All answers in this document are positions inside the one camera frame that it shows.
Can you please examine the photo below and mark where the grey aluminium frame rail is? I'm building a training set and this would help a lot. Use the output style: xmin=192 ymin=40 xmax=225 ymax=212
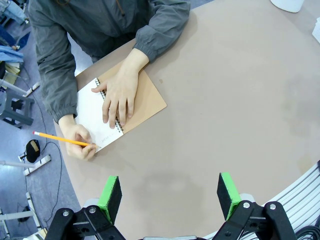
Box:
xmin=202 ymin=159 xmax=320 ymax=240

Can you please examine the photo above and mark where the white lidded trash can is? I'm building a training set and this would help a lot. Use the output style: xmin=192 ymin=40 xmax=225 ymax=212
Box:
xmin=269 ymin=0 xmax=305 ymax=13

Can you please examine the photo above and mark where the yellow pencil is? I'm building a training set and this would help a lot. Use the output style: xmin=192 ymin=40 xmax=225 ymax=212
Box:
xmin=32 ymin=130 xmax=102 ymax=149

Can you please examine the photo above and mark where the person left forearm grey sleeve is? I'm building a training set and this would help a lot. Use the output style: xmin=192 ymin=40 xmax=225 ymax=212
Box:
xmin=133 ymin=0 xmax=191 ymax=63

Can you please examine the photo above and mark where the person left hand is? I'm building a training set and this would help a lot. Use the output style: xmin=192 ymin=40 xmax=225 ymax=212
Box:
xmin=90 ymin=48 xmax=150 ymax=130

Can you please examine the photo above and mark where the white pole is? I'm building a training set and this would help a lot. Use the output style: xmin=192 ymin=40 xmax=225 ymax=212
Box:
xmin=0 ymin=159 xmax=36 ymax=169

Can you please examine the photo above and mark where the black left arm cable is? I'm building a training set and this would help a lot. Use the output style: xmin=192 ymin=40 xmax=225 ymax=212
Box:
xmin=295 ymin=224 xmax=320 ymax=240

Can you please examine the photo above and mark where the beige book stack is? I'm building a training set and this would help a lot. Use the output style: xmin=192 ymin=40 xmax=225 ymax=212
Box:
xmin=2 ymin=61 xmax=21 ymax=86

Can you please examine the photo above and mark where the grey step stool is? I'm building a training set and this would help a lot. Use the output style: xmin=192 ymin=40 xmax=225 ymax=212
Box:
xmin=0 ymin=87 xmax=35 ymax=130

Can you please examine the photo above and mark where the spiral notebook brown cover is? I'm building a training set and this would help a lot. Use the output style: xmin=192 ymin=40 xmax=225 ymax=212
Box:
xmin=74 ymin=59 xmax=168 ymax=152

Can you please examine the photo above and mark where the person right hand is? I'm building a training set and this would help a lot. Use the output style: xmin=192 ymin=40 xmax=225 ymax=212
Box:
xmin=58 ymin=114 xmax=100 ymax=162

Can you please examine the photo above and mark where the white floor bar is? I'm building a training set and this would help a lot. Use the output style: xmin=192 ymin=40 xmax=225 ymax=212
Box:
xmin=21 ymin=81 xmax=41 ymax=98
xmin=18 ymin=154 xmax=52 ymax=177

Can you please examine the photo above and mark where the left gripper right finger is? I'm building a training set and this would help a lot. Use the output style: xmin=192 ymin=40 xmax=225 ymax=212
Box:
xmin=211 ymin=172 xmax=298 ymax=240

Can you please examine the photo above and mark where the person right forearm grey sleeve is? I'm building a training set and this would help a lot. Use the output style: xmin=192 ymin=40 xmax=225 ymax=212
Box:
xmin=34 ymin=22 xmax=78 ymax=124

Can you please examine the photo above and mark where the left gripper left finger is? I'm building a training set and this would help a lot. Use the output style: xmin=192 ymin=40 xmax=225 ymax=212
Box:
xmin=44 ymin=175 xmax=126 ymax=240

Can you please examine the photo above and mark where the white metal frame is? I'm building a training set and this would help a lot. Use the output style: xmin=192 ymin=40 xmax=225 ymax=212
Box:
xmin=0 ymin=191 xmax=45 ymax=238

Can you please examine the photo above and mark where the thin black floor cable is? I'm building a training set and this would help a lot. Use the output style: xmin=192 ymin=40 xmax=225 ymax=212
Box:
xmin=23 ymin=141 xmax=63 ymax=223

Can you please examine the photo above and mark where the seated person grey jacket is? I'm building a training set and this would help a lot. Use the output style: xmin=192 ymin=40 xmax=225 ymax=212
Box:
xmin=27 ymin=0 xmax=161 ymax=63

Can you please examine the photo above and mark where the black pouch with tape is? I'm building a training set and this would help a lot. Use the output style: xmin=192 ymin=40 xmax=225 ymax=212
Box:
xmin=24 ymin=139 xmax=41 ymax=164

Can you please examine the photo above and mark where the blue cloth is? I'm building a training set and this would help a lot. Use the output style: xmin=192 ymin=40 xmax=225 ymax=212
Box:
xmin=0 ymin=44 xmax=25 ymax=63

